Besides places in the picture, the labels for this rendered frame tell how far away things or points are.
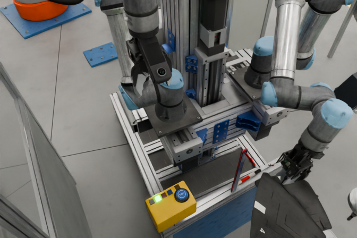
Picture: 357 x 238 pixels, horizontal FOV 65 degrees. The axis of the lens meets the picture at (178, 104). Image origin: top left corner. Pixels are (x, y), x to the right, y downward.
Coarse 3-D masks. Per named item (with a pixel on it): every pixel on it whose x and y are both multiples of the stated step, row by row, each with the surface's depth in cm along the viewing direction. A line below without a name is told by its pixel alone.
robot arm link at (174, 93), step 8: (176, 72) 118; (176, 80) 114; (160, 88) 114; (168, 88) 114; (176, 88) 115; (160, 96) 115; (168, 96) 117; (176, 96) 119; (168, 104) 121; (176, 104) 122
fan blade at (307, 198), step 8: (272, 176) 102; (256, 184) 97; (280, 184) 99; (288, 184) 99; (296, 184) 100; (304, 184) 101; (288, 192) 96; (296, 192) 96; (304, 192) 97; (312, 192) 98; (296, 200) 93; (304, 200) 93; (312, 200) 94; (304, 208) 91; (312, 208) 91; (320, 208) 91; (312, 216) 88; (320, 216) 88; (320, 224) 86; (328, 224) 86
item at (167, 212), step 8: (176, 184) 105; (184, 184) 104; (160, 192) 103; (160, 200) 101; (168, 200) 101; (176, 200) 100; (184, 200) 100; (192, 200) 100; (152, 208) 99; (160, 208) 99; (168, 208) 99; (176, 208) 99; (184, 208) 99; (192, 208) 102; (152, 216) 97; (160, 216) 97; (168, 216) 97; (176, 216) 99; (184, 216) 103; (160, 224) 96; (168, 224) 100
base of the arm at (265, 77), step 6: (246, 72) 143; (252, 72) 139; (258, 72) 136; (264, 72) 135; (246, 78) 143; (252, 78) 140; (258, 78) 139; (264, 78) 138; (252, 84) 141; (258, 84) 140
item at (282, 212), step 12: (264, 180) 73; (264, 192) 71; (276, 192) 73; (264, 204) 69; (276, 204) 70; (288, 204) 72; (252, 216) 65; (264, 216) 67; (276, 216) 69; (288, 216) 70; (300, 216) 72; (252, 228) 64; (276, 228) 67; (288, 228) 68; (300, 228) 70; (312, 228) 72
